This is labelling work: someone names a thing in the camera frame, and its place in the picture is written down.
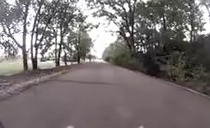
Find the grey asphalt road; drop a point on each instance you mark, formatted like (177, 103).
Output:
(103, 96)

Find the dense wood of trees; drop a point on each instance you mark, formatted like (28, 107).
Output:
(166, 46)

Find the row of trees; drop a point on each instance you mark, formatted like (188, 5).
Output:
(34, 56)

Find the robot's own part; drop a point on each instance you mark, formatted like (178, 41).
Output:
(140, 126)
(70, 126)

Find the brown dirt verge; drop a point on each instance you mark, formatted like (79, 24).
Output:
(23, 81)

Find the pale green grass field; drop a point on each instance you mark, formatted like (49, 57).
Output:
(8, 68)

